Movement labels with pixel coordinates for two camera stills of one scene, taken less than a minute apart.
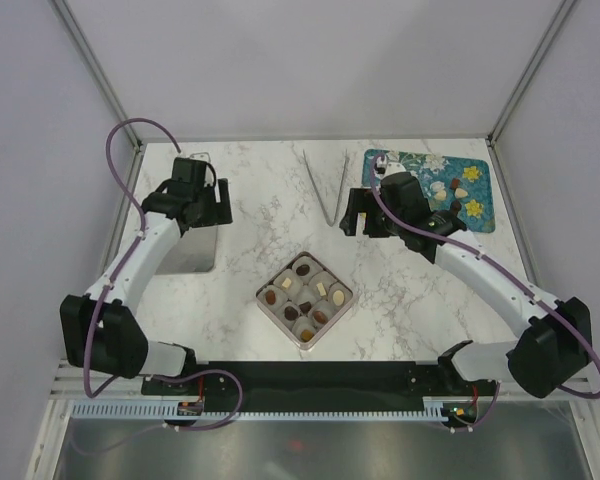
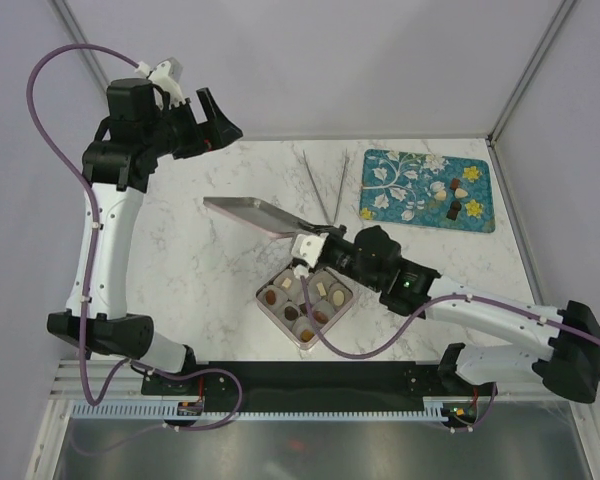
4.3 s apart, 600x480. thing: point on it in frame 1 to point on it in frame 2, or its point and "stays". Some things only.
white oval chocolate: x=338 y=297 stays
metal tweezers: x=329 y=221 stays
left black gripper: x=221 y=213 to x=217 y=130
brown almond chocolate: x=320 y=317 stays
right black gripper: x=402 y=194 to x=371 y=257
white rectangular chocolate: x=321 y=289 stays
